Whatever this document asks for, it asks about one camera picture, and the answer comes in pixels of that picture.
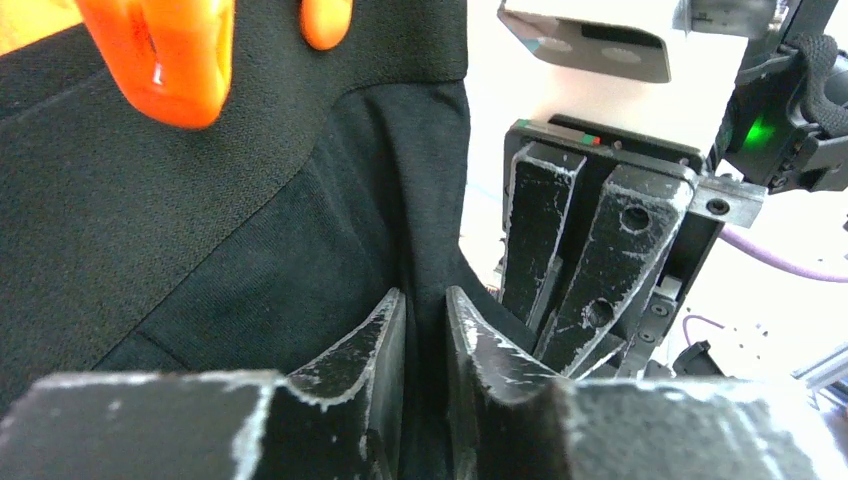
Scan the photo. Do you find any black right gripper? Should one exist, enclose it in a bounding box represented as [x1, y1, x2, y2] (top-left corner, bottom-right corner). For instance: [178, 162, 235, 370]
[500, 115, 767, 379]

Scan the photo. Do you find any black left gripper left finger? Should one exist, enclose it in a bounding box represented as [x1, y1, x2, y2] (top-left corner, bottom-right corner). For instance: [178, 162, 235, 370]
[1, 289, 406, 479]

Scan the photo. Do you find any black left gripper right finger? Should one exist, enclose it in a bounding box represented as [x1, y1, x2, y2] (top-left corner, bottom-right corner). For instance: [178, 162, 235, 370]
[446, 287, 847, 479]

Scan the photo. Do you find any black underwear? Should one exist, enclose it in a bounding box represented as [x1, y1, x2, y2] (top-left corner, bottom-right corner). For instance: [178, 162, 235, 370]
[1, 1, 530, 479]

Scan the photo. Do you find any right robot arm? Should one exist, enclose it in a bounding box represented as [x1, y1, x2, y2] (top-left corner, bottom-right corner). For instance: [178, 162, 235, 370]
[497, 1, 847, 379]

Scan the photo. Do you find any orange clothespin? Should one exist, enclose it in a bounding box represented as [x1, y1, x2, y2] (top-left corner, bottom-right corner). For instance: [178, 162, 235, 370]
[300, 0, 353, 51]
[76, 0, 235, 129]

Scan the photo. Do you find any orange clothespin at left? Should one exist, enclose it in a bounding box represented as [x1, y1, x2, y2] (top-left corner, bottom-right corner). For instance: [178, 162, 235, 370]
[76, 0, 235, 129]

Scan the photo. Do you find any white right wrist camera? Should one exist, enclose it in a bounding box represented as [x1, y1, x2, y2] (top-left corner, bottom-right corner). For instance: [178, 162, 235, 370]
[496, 0, 783, 85]

